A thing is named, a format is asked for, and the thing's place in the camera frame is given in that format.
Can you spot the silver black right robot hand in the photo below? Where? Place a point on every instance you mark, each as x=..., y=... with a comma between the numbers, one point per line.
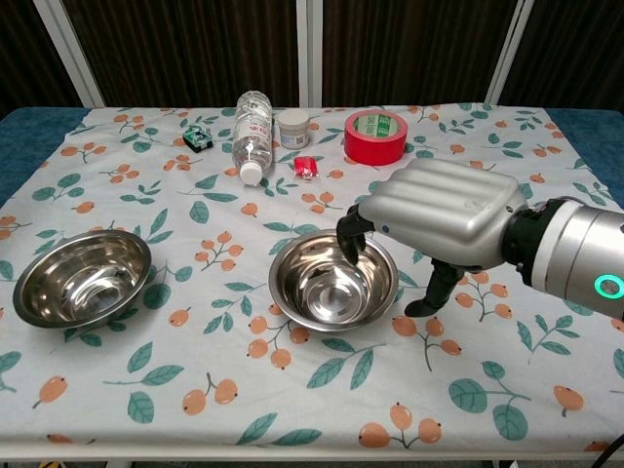
x=448, y=209

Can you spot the stainless steel bowl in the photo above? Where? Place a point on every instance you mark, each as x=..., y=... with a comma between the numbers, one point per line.
x=331, y=292
x=334, y=331
x=80, y=280

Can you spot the red tape roll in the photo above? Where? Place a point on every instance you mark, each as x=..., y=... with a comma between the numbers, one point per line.
x=373, y=151

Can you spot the dark ribbed partition panel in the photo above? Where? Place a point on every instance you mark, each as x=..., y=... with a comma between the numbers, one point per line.
x=404, y=49
x=195, y=49
x=24, y=53
x=575, y=49

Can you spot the small white jar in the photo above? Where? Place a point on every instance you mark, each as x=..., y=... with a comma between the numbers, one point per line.
x=294, y=131

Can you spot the clear plastic water bottle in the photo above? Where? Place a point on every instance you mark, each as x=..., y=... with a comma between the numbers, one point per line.
x=252, y=131

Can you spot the small green black box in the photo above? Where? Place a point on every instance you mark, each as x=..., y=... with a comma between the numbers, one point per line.
x=197, y=139

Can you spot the floral orange green tablecloth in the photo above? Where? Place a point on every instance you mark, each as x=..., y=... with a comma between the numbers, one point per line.
x=219, y=380

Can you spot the blue table cover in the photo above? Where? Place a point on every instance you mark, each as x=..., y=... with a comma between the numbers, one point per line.
x=29, y=127

